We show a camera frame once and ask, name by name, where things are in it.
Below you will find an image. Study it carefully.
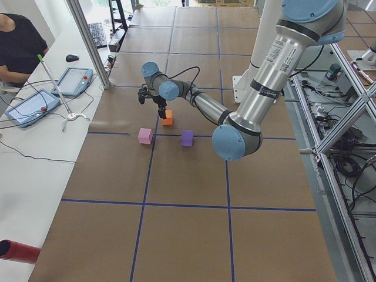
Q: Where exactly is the near blue teach pendant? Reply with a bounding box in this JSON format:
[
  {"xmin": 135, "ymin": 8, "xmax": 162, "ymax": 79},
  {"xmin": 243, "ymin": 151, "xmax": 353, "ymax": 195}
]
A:
[{"xmin": 5, "ymin": 89, "xmax": 61, "ymax": 127}]

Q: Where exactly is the person in black shirt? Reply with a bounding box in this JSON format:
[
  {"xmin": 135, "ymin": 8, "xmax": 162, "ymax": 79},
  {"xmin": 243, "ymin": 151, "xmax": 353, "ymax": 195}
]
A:
[{"xmin": 1, "ymin": 14, "xmax": 49, "ymax": 88}]

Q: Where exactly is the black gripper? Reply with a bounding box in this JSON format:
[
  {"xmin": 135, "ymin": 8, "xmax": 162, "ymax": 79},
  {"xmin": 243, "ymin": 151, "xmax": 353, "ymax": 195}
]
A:
[{"xmin": 152, "ymin": 96, "xmax": 167, "ymax": 119}]

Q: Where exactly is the blue teach pendant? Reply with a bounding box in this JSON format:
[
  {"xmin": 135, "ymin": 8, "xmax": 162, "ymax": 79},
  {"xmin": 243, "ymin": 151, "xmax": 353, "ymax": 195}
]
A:
[
  {"xmin": 5, "ymin": 89, "xmax": 61, "ymax": 127},
  {"xmin": 56, "ymin": 68, "xmax": 93, "ymax": 97}
]

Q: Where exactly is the orange foam cube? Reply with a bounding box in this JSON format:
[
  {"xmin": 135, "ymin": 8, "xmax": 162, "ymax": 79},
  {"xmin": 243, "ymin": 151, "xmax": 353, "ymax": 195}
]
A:
[{"xmin": 162, "ymin": 110, "xmax": 173, "ymax": 126}]

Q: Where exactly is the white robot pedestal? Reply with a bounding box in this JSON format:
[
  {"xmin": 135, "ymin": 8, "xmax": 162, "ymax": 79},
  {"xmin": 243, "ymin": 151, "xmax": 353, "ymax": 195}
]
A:
[{"xmin": 233, "ymin": 0, "xmax": 283, "ymax": 103}]

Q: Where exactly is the purple foam cube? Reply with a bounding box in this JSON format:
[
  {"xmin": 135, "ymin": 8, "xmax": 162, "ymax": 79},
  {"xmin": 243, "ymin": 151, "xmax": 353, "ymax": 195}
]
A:
[{"xmin": 180, "ymin": 130, "xmax": 193, "ymax": 146}]

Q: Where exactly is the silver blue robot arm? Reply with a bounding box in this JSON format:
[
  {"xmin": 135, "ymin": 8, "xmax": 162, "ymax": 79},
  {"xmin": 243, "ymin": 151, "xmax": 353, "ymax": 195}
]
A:
[{"xmin": 138, "ymin": 1, "xmax": 348, "ymax": 160}]

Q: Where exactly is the far blue teach pendant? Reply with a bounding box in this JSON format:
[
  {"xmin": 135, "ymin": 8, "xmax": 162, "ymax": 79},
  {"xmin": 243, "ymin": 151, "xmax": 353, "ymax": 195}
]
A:
[{"xmin": 56, "ymin": 68, "xmax": 93, "ymax": 97}]

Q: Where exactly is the silver rod green tip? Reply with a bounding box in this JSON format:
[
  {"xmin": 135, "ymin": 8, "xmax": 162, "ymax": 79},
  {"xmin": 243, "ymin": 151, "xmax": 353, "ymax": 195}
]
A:
[{"xmin": 38, "ymin": 54, "xmax": 90, "ymax": 132}]

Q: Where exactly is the black computer mouse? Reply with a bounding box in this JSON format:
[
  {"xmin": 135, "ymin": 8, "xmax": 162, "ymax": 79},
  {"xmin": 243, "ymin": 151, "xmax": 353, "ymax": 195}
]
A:
[{"xmin": 65, "ymin": 54, "xmax": 79, "ymax": 62}]

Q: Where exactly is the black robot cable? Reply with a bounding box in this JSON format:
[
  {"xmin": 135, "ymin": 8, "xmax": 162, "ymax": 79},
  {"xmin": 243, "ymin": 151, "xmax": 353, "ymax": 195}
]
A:
[{"xmin": 167, "ymin": 66, "xmax": 230, "ymax": 127}]

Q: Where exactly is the black keyboard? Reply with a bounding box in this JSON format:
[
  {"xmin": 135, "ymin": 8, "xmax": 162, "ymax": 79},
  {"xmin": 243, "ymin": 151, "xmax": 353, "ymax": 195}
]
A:
[{"xmin": 88, "ymin": 22, "xmax": 107, "ymax": 48}]

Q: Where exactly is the pink foam cube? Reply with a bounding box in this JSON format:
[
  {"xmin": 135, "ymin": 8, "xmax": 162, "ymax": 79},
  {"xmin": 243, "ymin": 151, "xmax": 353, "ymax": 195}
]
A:
[{"xmin": 138, "ymin": 127, "xmax": 153, "ymax": 145}]

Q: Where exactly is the red tube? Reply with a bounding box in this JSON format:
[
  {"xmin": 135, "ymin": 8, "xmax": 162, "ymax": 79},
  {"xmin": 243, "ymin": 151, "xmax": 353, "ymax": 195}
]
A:
[{"xmin": 1, "ymin": 239, "xmax": 41, "ymax": 264}]

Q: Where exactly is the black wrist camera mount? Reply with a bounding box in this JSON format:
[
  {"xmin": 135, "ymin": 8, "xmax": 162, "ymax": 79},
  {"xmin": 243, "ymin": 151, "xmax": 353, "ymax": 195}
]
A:
[{"xmin": 137, "ymin": 83, "xmax": 152, "ymax": 105}]

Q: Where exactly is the aluminium frame post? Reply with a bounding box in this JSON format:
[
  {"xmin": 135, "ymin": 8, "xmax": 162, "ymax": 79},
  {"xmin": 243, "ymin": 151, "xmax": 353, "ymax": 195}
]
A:
[{"xmin": 66, "ymin": 0, "xmax": 111, "ymax": 89}]

